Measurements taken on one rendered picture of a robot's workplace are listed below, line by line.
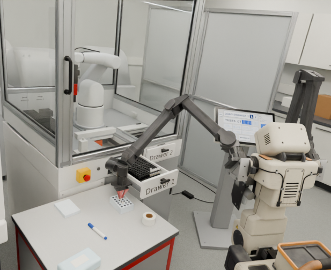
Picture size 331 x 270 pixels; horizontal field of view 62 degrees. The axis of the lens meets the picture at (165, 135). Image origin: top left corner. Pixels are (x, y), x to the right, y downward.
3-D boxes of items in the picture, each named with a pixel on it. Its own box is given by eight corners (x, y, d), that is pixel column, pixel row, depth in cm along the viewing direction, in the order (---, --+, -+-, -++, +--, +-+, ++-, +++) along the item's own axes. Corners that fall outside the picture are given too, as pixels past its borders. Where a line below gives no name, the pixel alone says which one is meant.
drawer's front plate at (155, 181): (176, 185, 175) (178, 170, 172) (141, 199, 155) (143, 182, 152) (174, 184, 177) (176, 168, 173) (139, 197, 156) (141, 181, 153)
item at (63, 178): (179, 155, 226) (182, 138, 221) (58, 191, 155) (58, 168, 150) (112, 120, 286) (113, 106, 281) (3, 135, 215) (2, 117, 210)
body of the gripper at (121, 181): (110, 185, 150) (110, 172, 148) (126, 181, 156) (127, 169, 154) (115, 190, 145) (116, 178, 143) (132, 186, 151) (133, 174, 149)
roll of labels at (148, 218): (156, 225, 145) (157, 219, 143) (142, 226, 143) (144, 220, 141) (153, 217, 151) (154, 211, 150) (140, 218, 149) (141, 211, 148)
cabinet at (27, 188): (167, 233, 253) (181, 154, 226) (58, 295, 182) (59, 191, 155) (108, 186, 314) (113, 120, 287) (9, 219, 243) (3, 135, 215)
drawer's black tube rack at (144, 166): (159, 178, 177) (161, 169, 175) (138, 186, 165) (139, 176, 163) (137, 164, 191) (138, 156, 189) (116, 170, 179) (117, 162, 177)
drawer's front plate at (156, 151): (174, 156, 218) (176, 143, 214) (146, 164, 198) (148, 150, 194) (172, 155, 219) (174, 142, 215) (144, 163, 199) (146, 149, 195)
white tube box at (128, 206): (133, 210, 155) (134, 204, 154) (120, 214, 150) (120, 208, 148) (122, 199, 164) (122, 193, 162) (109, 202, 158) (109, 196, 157)
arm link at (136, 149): (177, 101, 152) (182, 112, 161) (169, 97, 155) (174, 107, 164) (124, 160, 143) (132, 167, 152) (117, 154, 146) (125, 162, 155)
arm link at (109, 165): (129, 151, 146) (135, 158, 153) (112, 145, 151) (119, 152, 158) (118, 172, 142) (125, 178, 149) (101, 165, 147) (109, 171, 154)
